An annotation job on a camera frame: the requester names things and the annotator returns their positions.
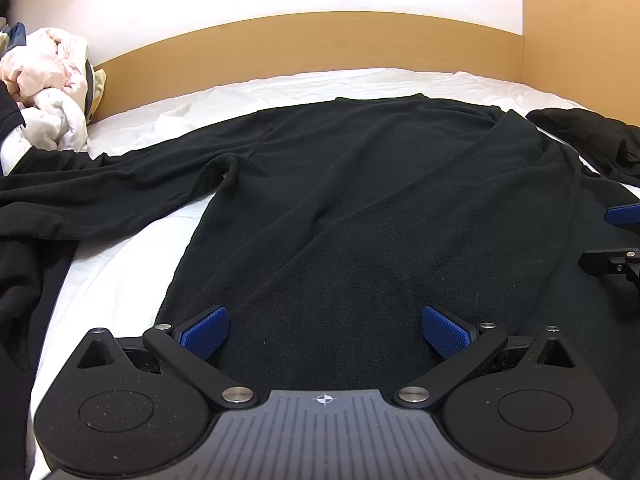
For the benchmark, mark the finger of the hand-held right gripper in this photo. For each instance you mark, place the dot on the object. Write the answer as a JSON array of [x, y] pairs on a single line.
[[607, 262], [625, 215]]

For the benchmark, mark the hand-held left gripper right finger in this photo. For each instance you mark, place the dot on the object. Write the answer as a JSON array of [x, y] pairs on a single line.
[[445, 332]]

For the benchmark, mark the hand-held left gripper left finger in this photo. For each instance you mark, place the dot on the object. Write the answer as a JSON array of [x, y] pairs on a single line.
[[205, 332]]

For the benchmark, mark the black fleece sweater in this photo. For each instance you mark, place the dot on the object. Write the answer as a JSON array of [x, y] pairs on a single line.
[[375, 200]]

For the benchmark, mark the folded black garment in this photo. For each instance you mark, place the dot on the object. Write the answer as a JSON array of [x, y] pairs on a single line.
[[595, 135]]

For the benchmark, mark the white bed sheet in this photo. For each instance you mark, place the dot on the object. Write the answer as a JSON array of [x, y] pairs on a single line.
[[125, 260]]

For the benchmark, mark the black jacket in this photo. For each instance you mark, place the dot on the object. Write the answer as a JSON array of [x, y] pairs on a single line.
[[25, 335]]

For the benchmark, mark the white garment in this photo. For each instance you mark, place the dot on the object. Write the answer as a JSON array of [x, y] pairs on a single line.
[[55, 125]]

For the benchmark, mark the yellow grey cloth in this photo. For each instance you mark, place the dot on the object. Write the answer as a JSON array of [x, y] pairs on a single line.
[[97, 90]]

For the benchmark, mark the wooden headboard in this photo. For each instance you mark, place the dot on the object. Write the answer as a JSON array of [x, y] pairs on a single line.
[[325, 45]]

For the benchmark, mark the blue beige patterned garment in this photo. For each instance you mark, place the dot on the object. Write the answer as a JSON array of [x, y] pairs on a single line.
[[12, 37]]

